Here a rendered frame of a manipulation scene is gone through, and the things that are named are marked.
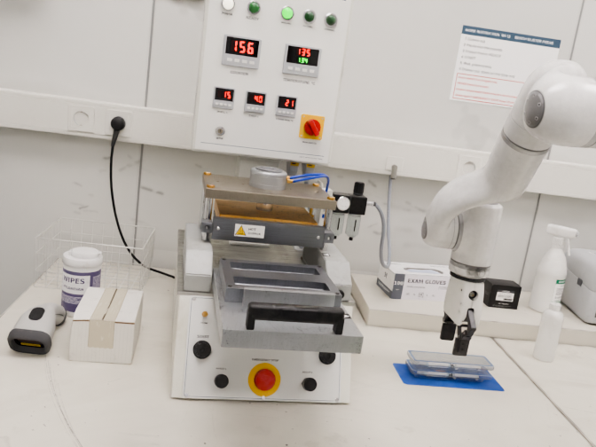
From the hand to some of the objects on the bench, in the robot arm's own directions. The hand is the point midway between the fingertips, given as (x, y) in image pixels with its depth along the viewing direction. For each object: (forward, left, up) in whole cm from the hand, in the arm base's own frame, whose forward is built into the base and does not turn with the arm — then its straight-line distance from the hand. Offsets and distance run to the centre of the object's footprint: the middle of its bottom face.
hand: (453, 341), depth 137 cm
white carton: (+44, -2, -3) cm, 44 cm away
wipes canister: (+12, +85, -3) cm, 86 cm away
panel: (-21, +41, -6) cm, 46 cm away
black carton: (+42, -25, -4) cm, 49 cm away
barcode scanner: (-4, +88, -3) cm, 88 cm away
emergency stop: (-20, +41, -4) cm, 46 cm away
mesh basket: (+36, +88, -2) cm, 95 cm away
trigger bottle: (+42, -38, -5) cm, 58 cm away
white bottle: (+17, -29, -10) cm, 35 cm away
